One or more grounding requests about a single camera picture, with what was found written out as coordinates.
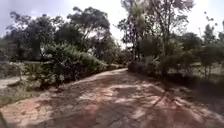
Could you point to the row of trees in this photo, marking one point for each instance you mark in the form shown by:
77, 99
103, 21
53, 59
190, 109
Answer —
100, 30

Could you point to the grass verge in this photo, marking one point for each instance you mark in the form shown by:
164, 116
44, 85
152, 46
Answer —
13, 91

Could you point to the row of green bushes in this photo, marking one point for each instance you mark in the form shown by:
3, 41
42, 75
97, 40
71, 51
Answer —
156, 65

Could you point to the grass field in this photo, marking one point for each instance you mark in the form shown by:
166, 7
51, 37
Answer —
206, 70

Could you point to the reddish brick path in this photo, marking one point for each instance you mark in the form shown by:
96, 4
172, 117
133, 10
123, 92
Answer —
113, 100

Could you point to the large green bush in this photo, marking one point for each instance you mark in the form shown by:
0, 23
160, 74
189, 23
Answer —
71, 61

